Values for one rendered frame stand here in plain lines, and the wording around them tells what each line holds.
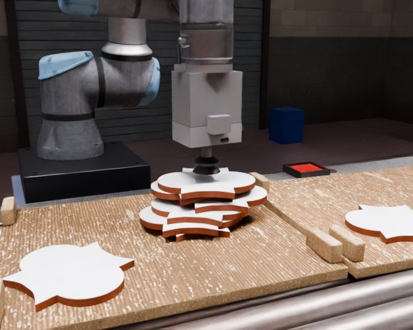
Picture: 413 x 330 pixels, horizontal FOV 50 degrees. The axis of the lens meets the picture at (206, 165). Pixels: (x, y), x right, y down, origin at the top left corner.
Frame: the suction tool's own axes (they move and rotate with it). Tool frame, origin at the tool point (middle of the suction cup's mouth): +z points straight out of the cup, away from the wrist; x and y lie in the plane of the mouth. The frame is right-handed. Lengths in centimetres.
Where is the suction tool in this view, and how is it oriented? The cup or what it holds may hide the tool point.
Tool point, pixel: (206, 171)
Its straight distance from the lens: 68.0
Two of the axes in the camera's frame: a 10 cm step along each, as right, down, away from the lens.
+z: 0.0, 9.6, 2.7
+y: 8.8, -1.3, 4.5
